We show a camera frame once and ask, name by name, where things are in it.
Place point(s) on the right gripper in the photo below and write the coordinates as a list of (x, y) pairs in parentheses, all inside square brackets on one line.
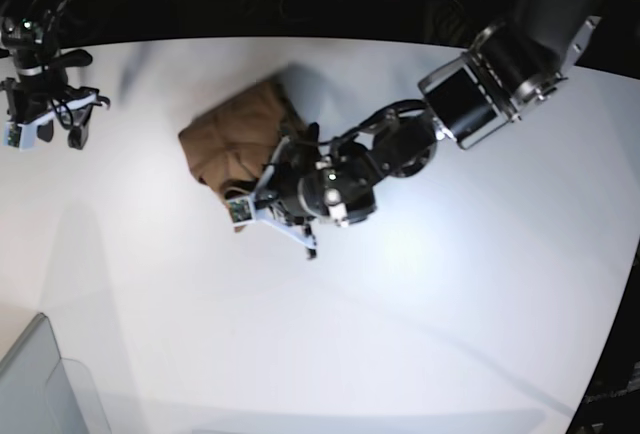
[(71, 107)]

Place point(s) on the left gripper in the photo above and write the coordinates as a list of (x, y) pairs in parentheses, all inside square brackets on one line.
[(288, 197)]

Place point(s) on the brown t-shirt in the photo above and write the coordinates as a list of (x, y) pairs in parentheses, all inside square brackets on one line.
[(228, 147)]

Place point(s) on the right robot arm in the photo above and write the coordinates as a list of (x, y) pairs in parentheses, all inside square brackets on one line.
[(30, 38)]

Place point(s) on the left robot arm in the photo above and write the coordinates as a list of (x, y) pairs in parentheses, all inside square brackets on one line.
[(514, 64)]

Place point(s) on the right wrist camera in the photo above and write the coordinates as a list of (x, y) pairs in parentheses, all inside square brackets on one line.
[(19, 136)]

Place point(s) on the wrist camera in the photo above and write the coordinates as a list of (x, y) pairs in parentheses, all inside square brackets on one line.
[(19, 136), (241, 210)]

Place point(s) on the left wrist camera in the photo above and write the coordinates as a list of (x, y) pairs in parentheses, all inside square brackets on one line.
[(241, 210)]

